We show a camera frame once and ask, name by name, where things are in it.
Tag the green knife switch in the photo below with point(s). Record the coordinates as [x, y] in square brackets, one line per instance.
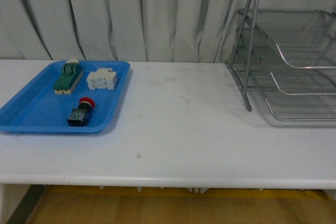
[71, 73]

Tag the white circuit breaker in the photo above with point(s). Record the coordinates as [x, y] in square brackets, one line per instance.
[102, 78]

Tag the blue plastic tray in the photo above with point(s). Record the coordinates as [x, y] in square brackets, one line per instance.
[37, 109]

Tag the white curtain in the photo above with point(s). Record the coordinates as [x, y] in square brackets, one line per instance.
[124, 30]

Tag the red emergency stop button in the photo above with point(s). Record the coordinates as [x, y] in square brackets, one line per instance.
[79, 117]

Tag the silver mesh file rack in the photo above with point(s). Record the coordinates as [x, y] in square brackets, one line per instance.
[287, 55]

